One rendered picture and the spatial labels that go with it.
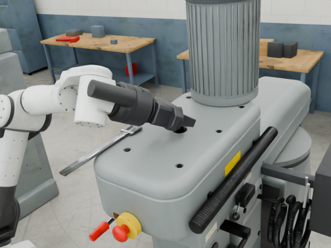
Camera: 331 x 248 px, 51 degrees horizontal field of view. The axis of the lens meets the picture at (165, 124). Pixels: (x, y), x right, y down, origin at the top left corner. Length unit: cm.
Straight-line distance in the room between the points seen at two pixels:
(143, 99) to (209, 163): 20
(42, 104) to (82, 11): 654
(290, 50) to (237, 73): 375
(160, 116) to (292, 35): 447
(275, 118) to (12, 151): 83
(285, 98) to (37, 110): 90
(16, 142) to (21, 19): 721
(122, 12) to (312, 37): 329
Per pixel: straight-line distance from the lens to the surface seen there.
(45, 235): 361
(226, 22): 92
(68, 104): 81
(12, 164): 96
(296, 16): 513
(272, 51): 475
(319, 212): 111
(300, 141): 149
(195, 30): 95
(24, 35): 814
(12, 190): 99
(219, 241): 106
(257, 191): 119
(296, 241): 118
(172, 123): 79
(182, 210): 74
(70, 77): 78
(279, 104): 133
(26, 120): 91
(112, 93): 69
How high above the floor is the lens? 231
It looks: 27 degrees down
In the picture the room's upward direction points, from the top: 6 degrees counter-clockwise
